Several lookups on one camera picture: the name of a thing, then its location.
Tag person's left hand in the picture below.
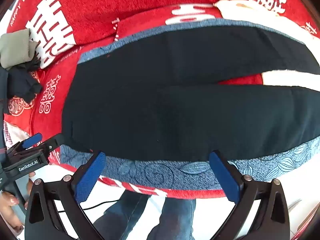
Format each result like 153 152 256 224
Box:
0 172 35 232

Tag grey-green cloth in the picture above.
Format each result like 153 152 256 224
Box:
0 29 39 70

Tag black cloth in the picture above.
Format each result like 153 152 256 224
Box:
5 60 43 103

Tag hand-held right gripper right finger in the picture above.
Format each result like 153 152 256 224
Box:
209 150 292 240

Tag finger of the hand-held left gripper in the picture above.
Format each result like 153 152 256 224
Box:
37 133 66 153
7 133 43 155

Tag red printed blanket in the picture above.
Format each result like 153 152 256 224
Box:
4 0 320 200

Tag cream cloth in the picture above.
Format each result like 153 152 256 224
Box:
214 0 254 16

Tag black pants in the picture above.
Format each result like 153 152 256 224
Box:
61 25 320 162

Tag black trousers patterned trim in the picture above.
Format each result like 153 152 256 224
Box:
60 19 320 191

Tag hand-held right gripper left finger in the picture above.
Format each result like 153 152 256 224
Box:
24 151 107 240

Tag person's legs in jeans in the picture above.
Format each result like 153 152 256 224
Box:
92 190 197 240

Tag black cable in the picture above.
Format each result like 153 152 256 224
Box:
56 199 121 213

